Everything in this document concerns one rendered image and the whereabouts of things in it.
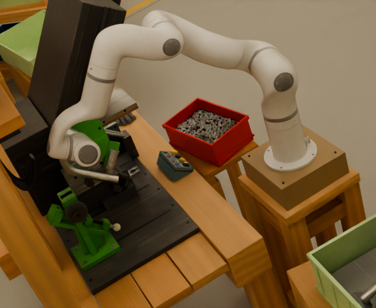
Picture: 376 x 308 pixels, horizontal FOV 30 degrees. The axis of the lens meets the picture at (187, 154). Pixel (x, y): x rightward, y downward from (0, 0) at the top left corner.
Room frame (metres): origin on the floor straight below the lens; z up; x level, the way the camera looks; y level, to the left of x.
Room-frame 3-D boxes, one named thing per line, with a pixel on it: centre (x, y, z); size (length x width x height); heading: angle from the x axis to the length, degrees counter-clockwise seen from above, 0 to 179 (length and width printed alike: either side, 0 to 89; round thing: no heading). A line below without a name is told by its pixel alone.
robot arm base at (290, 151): (1.93, -0.34, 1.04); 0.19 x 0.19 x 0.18
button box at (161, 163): (2.17, 0.06, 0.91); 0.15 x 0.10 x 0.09; 15
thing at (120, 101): (2.38, 0.32, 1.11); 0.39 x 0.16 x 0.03; 105
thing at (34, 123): (2.34, 0.56, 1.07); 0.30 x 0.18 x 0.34; 15
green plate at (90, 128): (2.22, 0.32, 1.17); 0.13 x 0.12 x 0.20; 15
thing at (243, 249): (2.35, 0.13, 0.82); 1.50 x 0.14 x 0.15; 15
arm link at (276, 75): (1.91, -0.35, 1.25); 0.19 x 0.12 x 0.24; 5
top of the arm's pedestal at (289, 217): (1.93, -0.34, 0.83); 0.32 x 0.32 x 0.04; 16
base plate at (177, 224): (2.27, 0.40, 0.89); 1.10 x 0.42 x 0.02; 15
